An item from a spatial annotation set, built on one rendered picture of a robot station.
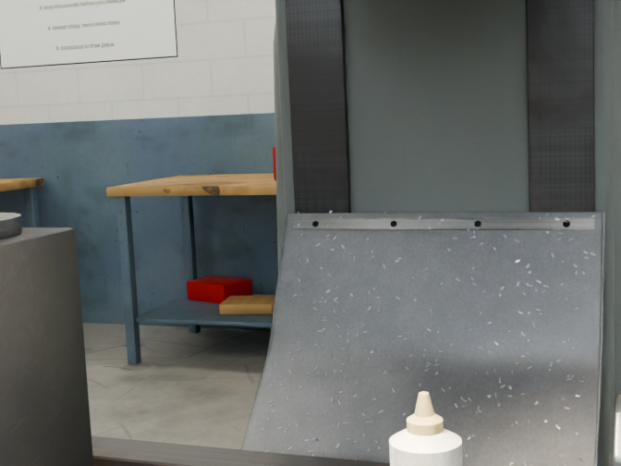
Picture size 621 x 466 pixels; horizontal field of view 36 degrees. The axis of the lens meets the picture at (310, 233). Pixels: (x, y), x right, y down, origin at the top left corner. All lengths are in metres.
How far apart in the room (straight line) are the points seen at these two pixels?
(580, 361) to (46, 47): 5.15
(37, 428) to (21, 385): 0.04
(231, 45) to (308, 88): 4.27
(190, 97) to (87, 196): 0.89
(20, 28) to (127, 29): 0.72
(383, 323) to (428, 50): 0.27
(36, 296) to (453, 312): 0.40
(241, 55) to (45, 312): 4.55
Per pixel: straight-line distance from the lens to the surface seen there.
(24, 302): 0.68
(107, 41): 5.61
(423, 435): 0.53
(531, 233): 0.92
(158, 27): 5.44
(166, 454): 0.78
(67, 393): 0.73
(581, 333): 0.89
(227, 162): 5.24
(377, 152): 0.96
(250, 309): 4.63
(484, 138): 0.93
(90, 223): 5.72
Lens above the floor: 1.21
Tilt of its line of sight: 7 degrees down
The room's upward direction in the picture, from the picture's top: 3 degrees counter-clockwise
